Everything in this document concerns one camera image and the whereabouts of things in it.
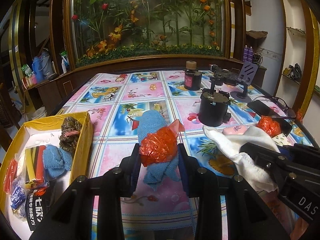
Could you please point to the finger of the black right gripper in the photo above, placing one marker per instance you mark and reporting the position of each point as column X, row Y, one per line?
column 274, row 163

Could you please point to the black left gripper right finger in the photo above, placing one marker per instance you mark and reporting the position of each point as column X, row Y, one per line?
column 248, row 216

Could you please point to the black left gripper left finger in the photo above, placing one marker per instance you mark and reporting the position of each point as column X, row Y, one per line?
column 70, row 217

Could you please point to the white cloth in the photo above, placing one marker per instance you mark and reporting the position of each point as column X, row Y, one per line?
column 230, row 145

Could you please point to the bagged multicolour sponge pack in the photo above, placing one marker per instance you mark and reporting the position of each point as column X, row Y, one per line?
column 35, row 174

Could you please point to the plain blue towel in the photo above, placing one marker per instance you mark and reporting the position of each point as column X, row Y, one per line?
column 56, row 161

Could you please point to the blue towel with red bag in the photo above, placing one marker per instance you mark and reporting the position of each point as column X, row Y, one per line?
column 158, row 147

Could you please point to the person's right hand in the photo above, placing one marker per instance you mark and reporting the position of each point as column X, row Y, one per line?
column 300, row 227

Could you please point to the unbagged multicolour sponge block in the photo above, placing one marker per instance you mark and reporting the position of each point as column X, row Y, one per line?
column 281, row 140

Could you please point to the red plastic bag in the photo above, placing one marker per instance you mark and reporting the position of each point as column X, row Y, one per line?
column 268, row 125

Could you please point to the black printed packet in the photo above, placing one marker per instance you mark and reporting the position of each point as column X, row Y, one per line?
column 38, row 203

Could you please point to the pink tissue pack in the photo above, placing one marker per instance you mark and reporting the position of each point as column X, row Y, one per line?
column 235, row 130

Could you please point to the blue packet in box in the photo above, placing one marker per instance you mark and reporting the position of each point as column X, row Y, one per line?
column 18, row 194

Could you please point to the black smartphone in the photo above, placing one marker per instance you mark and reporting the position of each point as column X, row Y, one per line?
column 264, row 110

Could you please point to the black eyeglasses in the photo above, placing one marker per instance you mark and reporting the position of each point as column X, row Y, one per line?
column 276, row 103

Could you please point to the black cylindrical container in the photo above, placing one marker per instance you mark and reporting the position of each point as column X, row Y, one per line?
column 213, row 108

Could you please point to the brown knitted item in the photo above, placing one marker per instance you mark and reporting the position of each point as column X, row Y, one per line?
column 70, row 133

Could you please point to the colourful printed tablecloth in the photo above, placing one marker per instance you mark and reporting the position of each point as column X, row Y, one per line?
column 116, row 103

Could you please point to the white plastic bucket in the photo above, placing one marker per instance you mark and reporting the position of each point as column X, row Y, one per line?
column 39, row 113

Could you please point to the black mini tripod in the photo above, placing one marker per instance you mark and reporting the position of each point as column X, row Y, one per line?
column 223, row 76

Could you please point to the purple spray cans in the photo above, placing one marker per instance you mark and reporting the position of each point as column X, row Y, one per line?
column 247, row 54

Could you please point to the dark bottle pink label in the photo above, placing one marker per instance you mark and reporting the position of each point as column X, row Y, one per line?
column 192, row 77

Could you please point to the dark wooden cabinet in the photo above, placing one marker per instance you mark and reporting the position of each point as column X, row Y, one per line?
column 52, row 93

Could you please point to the blue bag on shelf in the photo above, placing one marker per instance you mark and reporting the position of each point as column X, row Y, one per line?
column 42, row 67

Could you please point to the artificial flower display panel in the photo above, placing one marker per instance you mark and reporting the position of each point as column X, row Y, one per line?
column 105, row 30

